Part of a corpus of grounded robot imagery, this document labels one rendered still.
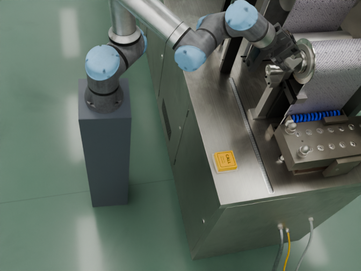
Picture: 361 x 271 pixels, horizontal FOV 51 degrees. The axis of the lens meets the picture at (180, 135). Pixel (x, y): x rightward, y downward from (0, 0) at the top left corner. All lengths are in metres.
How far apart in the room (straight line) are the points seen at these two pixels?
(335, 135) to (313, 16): 0.43
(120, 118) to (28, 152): 1.11
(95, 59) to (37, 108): 1.35
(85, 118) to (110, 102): 0.11
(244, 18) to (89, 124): 0.75
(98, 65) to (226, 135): 0.55
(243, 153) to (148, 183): 0.99
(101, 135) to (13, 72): 1.42
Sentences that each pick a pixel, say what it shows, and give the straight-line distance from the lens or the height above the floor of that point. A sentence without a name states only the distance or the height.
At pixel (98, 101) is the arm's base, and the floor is 0.96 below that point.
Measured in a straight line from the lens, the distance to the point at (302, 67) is 1.29.
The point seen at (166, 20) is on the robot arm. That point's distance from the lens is 1.04.
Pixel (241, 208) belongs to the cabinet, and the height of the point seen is 0.82.
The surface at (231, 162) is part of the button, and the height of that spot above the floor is 0.92.
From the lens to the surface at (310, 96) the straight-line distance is 1.41.
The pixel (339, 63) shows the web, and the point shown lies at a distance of 1.33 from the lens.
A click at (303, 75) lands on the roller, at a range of 1.32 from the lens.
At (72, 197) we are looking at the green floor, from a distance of 2.31.
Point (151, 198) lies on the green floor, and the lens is 2.29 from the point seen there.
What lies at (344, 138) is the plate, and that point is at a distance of 1.50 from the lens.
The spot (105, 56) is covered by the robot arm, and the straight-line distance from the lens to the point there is 1.36.
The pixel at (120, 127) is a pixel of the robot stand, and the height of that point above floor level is 0.83.
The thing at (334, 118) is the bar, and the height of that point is 1.05.
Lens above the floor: 2.11
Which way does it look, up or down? 57 degrees down
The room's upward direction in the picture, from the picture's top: 14 degrees clockwise
